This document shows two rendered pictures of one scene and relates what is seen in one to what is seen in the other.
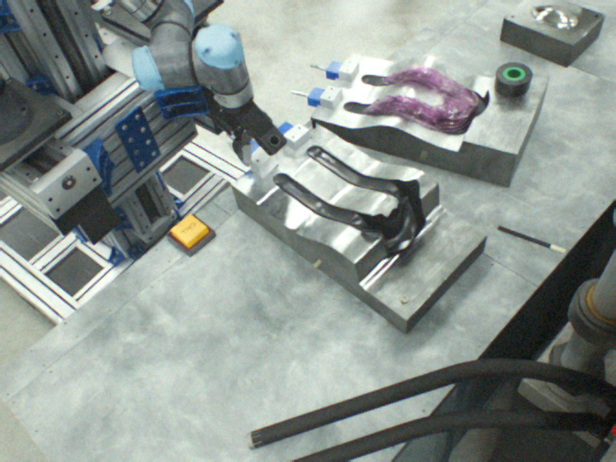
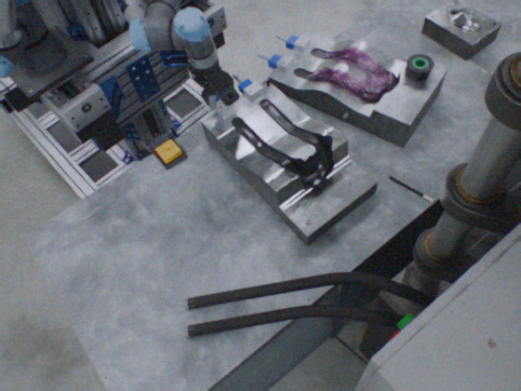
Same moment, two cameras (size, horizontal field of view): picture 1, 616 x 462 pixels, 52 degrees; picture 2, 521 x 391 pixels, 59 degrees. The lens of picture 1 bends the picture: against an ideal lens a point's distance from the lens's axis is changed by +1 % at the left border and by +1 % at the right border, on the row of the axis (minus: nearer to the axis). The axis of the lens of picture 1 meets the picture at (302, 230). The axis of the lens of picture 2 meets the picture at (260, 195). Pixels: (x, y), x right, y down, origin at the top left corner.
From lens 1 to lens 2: 14 cm
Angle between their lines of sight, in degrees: 7
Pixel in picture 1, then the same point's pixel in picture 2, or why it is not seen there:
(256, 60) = (251, 20)
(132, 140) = (139, 79)
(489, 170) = (391, 134)
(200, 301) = (168, 202)
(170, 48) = (157, 21)
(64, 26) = not seen: outside the picture
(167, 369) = (140, 248)
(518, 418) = (367, 315)
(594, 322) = (426, 258)
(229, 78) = (197, 48)
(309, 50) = (292, 16)
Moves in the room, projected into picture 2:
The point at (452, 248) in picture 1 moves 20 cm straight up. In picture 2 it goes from (350, 189) to (356, 146)
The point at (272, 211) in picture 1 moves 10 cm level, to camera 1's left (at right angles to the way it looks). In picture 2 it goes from (227, 145) to (193, 147)
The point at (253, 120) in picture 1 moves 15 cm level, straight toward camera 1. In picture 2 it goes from (216, 79) to (218, 122)
